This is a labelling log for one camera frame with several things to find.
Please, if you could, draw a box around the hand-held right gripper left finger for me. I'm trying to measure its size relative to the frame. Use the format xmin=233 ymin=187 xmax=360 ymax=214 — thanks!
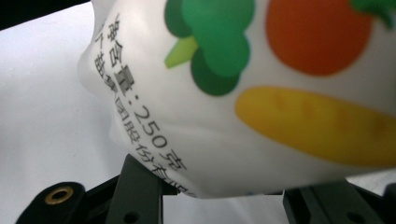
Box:
xmin=105 ymin=153 xmax=179 ymax=224

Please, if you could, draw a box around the white paper sheet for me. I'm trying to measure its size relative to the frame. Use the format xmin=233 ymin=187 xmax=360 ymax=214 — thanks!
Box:
xmin=0 ymin=1 xmax=396 ymax=224

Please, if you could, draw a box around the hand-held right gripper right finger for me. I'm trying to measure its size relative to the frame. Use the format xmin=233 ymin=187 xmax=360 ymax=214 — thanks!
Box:
xmin=282 ymin=179 xmax=388 ymax=224

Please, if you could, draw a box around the blue and white bag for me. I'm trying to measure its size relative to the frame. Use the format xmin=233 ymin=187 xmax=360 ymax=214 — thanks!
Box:
xmin=78 ymin=0 xmax=396 ymax=200

